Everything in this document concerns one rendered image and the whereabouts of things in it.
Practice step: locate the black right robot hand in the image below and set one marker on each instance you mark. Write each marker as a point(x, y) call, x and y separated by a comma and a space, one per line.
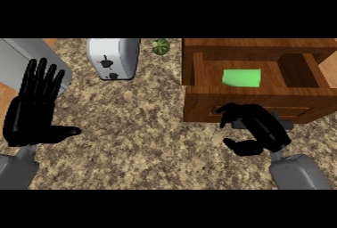
point(268, 127)

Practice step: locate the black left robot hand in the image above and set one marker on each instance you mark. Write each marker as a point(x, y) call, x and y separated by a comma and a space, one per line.
point(30, 118)

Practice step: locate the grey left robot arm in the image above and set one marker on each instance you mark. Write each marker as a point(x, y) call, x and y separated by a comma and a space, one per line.
point(17, 172)

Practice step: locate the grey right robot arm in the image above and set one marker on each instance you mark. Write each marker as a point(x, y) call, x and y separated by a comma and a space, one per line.
point(299, 175)

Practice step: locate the brown wooden drawer front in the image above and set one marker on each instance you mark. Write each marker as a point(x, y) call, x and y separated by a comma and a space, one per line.
point(201, 104)

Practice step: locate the brown wooden drawer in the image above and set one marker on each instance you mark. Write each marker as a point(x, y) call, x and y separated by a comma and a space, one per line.
point(210, 74)
point(201, 104)

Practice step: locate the green cup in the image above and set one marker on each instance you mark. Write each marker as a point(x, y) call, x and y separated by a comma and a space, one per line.
point(243, 78)

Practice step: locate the grey appliance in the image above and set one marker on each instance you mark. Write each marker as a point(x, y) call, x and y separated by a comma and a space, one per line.
point(21, 56)

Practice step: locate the brown wooden cabinet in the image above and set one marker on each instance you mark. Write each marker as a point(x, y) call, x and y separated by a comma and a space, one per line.
point(259, 46)

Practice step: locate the white toaster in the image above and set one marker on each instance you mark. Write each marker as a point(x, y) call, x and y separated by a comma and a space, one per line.
point(114, 56)

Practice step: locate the green round cactus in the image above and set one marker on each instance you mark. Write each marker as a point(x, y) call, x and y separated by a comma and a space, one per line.
point(161, 47)

